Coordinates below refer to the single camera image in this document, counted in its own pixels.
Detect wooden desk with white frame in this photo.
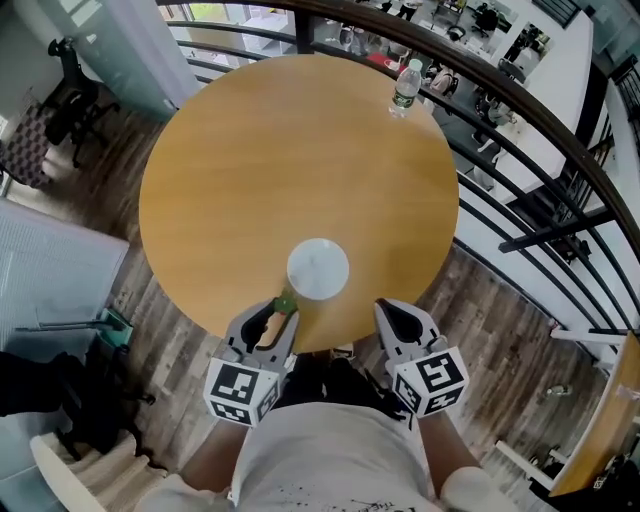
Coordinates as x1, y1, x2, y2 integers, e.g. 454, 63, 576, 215
494, 329, 640, 497

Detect dark curved handrail railing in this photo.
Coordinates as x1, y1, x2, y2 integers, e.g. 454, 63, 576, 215
157, 0, 640, 351

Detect round wooden table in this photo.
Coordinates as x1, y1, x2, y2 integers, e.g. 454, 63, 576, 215
138, 53, 460, 354

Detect small green and red object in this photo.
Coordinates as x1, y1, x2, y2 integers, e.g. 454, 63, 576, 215
272, 289, 299, 316

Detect person's left forearm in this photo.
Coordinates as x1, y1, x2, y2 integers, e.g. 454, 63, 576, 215
179, 418, 254, 501

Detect black equipment heap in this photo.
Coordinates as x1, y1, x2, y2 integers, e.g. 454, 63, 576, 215
529, 447, 640, 504

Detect black mesh office chair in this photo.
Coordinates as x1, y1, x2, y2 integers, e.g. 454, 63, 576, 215
43, 37, 122, 169

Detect white round plate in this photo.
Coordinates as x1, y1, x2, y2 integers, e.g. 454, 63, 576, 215
286, 238, 350, 301

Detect black wrist strap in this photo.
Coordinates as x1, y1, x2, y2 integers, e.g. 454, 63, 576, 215
385, 389, 419, 432

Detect clear plastic water bottle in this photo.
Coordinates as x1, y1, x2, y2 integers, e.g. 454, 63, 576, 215
388, 58, 424, 119

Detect person's black trousers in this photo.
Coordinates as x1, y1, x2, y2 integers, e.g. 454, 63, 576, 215
277, 355, 401, 417

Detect checkered storage box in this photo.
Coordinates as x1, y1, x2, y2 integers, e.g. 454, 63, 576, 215
0, 102, 56, 189

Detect green dustpan with long handle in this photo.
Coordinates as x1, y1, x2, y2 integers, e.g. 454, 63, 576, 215
14, 308, 134, 347

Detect person's right forearm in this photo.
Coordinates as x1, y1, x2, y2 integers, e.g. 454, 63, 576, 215
414, 412, 485, 501

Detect black balcony railing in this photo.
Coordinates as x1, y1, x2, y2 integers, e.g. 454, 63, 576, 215
532, 0, 597, 27

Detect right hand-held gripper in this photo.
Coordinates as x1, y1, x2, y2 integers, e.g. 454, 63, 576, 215
374, 298, 469, 419

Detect person's white shirt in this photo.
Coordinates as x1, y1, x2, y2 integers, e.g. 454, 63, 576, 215
134, 402, 521, 512

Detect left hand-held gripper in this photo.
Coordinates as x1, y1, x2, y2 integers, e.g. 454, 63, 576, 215
203, 298, 300, 427

